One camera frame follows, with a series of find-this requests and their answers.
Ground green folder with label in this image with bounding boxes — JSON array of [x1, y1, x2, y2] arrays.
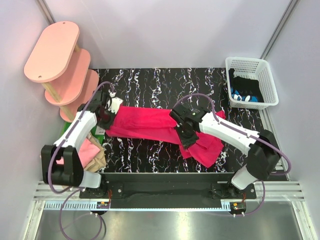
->
[[60, 121, 105, 145]]

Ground red t shirt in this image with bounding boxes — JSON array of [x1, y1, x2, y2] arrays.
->
[[105, 106, 224, 168]]

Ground folded pink t shirt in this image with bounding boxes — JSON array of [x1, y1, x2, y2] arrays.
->
[[56, 137, 101, 168]]

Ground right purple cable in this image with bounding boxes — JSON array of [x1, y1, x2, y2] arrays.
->
[[174, 93, 293, 216]]

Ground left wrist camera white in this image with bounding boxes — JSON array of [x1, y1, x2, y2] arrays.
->
[[106, 91, 123, 115]]

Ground folded beige t shirt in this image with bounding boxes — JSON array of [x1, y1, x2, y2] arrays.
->
[[84, 133, 107, 173]]

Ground aluminium rail frame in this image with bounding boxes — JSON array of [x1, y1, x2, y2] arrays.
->
[[22, 109, 318, 240]]

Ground black clothes in basket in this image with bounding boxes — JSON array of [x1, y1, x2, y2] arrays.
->
[[228, 68, 264, 103]]

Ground black marble pattern mat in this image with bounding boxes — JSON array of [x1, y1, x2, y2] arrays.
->
[[96, 67, 264, 173]]

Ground pink three-tier shelf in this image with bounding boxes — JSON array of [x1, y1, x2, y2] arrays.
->
[[24, 21, 99, 123]]

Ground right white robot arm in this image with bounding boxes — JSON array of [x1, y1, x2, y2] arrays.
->
[[169, 104, 281, 199]]

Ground blue white garment in basket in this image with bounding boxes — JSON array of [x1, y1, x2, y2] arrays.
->
[[230, 87, 258, 103]]

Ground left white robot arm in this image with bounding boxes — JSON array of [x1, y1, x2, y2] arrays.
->
[[40, 90, 123, 198]]

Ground white plastic basket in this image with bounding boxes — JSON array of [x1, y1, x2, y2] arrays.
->
[[225, 57, 279, 110]]

